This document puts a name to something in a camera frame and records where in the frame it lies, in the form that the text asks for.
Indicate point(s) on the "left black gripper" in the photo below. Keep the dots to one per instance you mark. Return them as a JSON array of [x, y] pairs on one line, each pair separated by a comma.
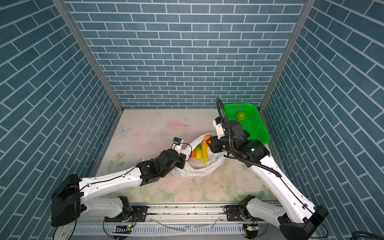
[[182, 157]]

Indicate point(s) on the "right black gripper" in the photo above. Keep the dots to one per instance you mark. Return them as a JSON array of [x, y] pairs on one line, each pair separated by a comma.
[[214, 145]]

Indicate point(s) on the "green fruit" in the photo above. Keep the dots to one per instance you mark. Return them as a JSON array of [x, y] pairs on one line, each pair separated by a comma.
[[241, 116]]

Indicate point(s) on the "white plastic bag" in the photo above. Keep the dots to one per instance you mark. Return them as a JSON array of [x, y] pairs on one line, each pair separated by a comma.
[[198, 168]]

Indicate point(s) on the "green plastic basket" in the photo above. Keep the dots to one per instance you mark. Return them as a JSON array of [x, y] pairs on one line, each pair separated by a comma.
[[253, 123]]

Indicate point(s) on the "yellow lemon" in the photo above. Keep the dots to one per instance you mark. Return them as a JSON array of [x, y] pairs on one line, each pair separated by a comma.
[[198, 152]]

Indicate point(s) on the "yellow banana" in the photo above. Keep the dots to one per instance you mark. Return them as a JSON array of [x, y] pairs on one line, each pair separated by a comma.
[[205, 151]]

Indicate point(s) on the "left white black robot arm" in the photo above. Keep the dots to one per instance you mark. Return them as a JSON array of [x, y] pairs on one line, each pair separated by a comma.
[[69, 199]]

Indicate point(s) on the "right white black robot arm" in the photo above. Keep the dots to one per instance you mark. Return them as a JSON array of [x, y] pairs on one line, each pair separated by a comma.
[[297, 218]]

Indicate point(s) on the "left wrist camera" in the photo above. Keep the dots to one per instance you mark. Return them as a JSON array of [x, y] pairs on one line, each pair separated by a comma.
[[177, 142]]

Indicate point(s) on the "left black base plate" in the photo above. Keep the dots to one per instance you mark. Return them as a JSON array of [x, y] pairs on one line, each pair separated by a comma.
[[137, 214]]

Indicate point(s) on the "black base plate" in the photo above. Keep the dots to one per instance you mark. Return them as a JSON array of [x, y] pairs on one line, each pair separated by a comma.
[[137, 214], [237, 213]]

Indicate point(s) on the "aluminium front rail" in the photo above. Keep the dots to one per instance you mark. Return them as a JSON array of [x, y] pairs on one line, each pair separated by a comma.
[[163, 214]]

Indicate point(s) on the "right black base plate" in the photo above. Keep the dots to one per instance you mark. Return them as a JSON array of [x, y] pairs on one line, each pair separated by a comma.
[[237, 213]]

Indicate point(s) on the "white slotted cable duct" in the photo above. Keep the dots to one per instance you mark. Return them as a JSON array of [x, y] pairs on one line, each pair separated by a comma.
[[159, 230]]

